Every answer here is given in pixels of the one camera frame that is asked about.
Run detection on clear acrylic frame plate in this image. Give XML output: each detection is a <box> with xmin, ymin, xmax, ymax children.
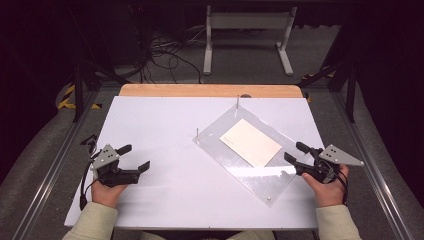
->
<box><xmin>192</xmin><ymin>104</ymin><xmax>309</xmax><ymax>208</ymax></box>

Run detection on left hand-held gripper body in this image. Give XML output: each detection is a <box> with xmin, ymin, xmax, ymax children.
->
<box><xmin>89</xmin><ymin>144</ymin><xmax>141</xmax><ymax>188</ymax></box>

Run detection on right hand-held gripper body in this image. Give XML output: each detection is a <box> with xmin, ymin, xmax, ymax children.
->
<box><xmin>295</xmin><ymin>144</ymin><xmax>365</xmax><ymax>185</ymax></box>

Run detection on black metal frame leg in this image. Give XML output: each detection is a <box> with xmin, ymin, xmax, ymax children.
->
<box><xmin>71</xmin><ymin>61</ymin><xmax>133</xmax><ymax>124</ymax></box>
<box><xmin>298</xmin><ymin>59</ymin><xmax>359</xmax><ymax>124</ymax></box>

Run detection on cream paper card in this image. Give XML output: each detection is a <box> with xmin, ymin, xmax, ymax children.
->
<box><xmin>218</xmin><ymin>118</ymin><xmax>283</xmax><ymax>168</ymax></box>

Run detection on person's left hand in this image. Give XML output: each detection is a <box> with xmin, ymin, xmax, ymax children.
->
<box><xmin>91</xmin><ymin>169</ymin><xmax>129</xmax><ymax>209</ymax></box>

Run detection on white metal stand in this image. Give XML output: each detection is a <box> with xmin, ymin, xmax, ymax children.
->
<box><xmin>202</xmin><ymin>4</ymin><xmax>298</xmax><ymax>77</ymax></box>

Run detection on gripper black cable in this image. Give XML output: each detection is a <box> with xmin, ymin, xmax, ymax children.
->
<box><xmin>333</xmin><ymin>164</ymin><xmax>350</xmax><ymax>205</ymax></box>
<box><xmin>79</xmin><ymin>133</ymin><xmax>101</xmax><ymax>212</ymax></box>

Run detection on white board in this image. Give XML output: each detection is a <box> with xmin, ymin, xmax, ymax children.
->
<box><xmin>64</xmin><ymin>95</ymin><xmax>326</xmax><ymax>231</ymax></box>

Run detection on wooden table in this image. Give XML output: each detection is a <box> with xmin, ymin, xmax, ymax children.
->
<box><xmin>118</xmin><ymin>83</ymin><xmax>304</xmax><ymax>99</ymax></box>

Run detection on black floor cables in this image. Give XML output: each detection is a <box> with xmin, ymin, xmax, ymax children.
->
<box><xmin>131</xmin><ymin>6</ymin><xmax>214</xmax><ymax>85</ymax></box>

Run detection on person's right hand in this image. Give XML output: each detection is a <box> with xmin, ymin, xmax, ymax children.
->
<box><xmin>301</xmin><ymin>163</ymin><xmax>350</xmax><ymax>208</ymax></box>

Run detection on aluminium rail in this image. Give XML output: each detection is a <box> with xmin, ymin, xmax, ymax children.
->
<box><xmin>329</xmin><ymin>89</ymin><xmax>416</xmax><ymax>240</ymax></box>
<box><xmin>11</xmin><ymin>89</ymin><xmax>101</xmax><ymax>240</ymax></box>

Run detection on yellow black hazard tape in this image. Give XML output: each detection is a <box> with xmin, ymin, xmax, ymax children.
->
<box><xmin>57</xmin><ymin>83</ymin><xmax>103</xmax><ymax>111</ymax></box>

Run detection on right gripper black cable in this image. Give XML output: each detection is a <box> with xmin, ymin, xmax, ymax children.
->
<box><xmin>333</xmin><ymin>164</ymin><xmax>350</xmax><ymax>205</ymax></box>

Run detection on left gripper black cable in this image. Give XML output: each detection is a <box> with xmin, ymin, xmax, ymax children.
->
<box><xmin>79</xmin><ymin>133</ymin><xmax>101</xmax><ymax>212</ymax></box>

